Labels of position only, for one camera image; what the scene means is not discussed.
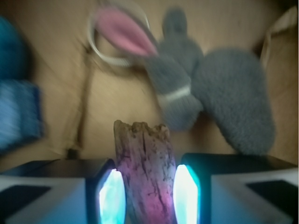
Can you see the light blue sponge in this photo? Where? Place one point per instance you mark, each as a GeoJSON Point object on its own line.
{"type": "Point", "coordinates": [20, 114]}

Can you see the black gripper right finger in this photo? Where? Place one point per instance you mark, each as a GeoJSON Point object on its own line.
{"type": "Point", "coordinates": [235, 189]}

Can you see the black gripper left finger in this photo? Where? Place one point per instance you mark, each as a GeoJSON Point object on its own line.
{"type": "Point", "coordinates": [63, 192]}

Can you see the teal rubber ball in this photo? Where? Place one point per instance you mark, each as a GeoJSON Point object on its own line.
{"type": "Point", "coordinates": [13, 52]}

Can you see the brown paper bag bin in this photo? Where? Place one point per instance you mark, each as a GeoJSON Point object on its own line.
{"type": "Point", "coordinates": [82, 96]}

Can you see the brown wood chip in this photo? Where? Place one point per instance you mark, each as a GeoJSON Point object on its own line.
{"type": "Point", "coordinates": [145, 157]}

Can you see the grey plush bunny toy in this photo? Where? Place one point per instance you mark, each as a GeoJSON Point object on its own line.
{"type": "Point", "coordinates": [228, 84]}

